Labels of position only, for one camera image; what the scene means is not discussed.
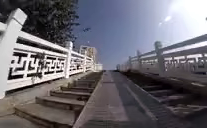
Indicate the tall building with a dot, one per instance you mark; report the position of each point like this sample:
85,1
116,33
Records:
91,53

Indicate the grey stone ramp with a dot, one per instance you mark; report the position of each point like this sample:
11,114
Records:
107,103

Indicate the white stone railing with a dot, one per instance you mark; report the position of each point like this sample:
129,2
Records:
4,66
159,56

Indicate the grey stone stairs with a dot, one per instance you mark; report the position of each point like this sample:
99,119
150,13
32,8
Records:
57,101
187,110

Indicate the dark leafy tree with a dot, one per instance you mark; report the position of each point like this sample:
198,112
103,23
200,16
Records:
47,16

